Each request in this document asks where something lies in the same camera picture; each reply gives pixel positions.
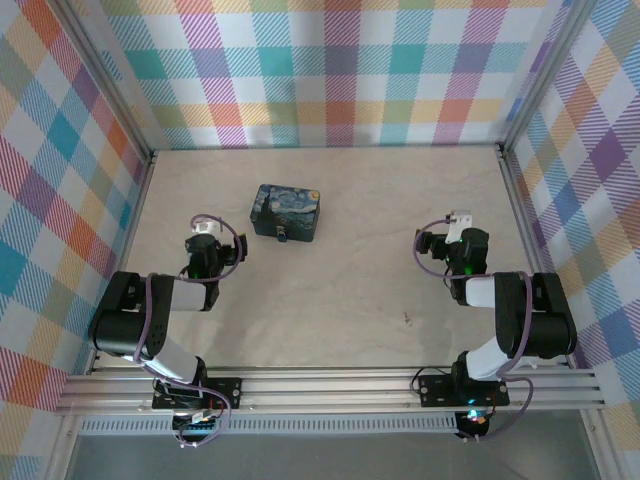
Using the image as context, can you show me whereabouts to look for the starry night painted box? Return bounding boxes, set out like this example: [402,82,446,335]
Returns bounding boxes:
[248,182,322,245]

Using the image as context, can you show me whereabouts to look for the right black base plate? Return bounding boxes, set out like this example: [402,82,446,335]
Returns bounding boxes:
[417,373,511,408]

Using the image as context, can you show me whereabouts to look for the left controller board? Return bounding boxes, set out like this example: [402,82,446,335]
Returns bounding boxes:
[171,408,222,434]

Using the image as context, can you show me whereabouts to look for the aluminium side rail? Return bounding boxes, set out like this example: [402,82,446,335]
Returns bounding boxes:
[85,148,158,376]
[496,143,597,372]

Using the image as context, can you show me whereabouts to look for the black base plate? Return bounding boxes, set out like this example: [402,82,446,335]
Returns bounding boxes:
[151,375,244,412]
[417,373,511,408]

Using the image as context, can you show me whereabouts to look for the controller board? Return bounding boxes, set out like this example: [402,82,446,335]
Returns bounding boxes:
[458,407,490,438]
[171,408,222,434]

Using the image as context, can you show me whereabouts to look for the right aluminium side rail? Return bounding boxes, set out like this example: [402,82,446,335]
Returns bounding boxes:
[496,143,597,372]

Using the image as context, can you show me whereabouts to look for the left aluminium frame post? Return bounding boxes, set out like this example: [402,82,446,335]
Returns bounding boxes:
[53,0,157,166]

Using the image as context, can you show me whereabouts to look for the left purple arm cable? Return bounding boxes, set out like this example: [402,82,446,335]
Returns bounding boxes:
[132,213,250,449]

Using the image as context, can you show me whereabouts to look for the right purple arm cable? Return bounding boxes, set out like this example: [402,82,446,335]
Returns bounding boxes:
[412,214,534,444]

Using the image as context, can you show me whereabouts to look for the long aluminium base rail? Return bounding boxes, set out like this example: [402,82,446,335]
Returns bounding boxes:
[53,365,607,417]

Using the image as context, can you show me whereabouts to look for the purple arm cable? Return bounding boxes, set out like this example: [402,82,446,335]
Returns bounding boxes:
[412,214,534,444]
[132,213,250,449]

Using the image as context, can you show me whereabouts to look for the right aluminium frame post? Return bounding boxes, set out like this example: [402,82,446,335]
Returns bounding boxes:
[498,0,597,157]

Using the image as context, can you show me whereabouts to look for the aluminium frame post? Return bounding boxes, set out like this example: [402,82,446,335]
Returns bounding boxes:
[498,0,597,157]
[53,0,157,166]

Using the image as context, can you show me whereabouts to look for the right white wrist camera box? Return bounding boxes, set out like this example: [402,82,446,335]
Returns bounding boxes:
[445,210,474,245]

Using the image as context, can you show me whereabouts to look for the slotted grey cable duct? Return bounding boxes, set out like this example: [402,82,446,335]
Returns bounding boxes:
[78,416,462,437]

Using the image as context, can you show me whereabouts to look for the right controller board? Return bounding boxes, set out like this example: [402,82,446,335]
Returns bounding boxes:
[458,407,490,438]

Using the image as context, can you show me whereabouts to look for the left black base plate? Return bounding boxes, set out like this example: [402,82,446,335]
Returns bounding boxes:
[151,375,244,412]

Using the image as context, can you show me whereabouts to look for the left aluminium side rail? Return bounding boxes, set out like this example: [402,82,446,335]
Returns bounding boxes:
[85,148,158,376]

